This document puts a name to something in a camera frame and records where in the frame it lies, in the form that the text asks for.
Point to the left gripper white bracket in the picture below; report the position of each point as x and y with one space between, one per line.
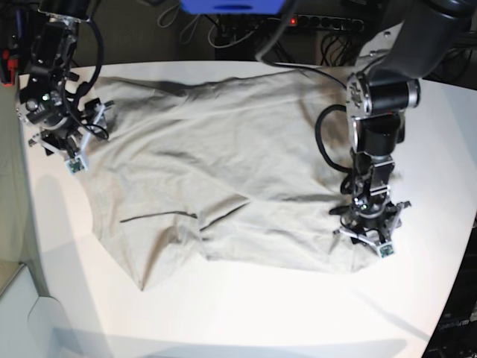
370 232

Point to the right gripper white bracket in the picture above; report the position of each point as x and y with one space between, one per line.
67 133

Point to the beige t-shirt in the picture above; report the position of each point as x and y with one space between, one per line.
227 170

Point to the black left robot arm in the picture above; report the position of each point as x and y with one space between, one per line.
377 96

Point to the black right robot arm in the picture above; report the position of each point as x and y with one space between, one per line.
49 58

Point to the red black tool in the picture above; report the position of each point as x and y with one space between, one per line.
9 66

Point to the blue plastic box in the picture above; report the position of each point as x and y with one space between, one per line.
232 6

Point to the black power strip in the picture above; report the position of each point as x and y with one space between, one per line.
326 23

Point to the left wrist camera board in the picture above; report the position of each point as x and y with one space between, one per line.
385 250

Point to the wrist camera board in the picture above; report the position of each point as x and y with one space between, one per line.
385 250
75 165

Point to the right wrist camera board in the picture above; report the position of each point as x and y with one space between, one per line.
75 165

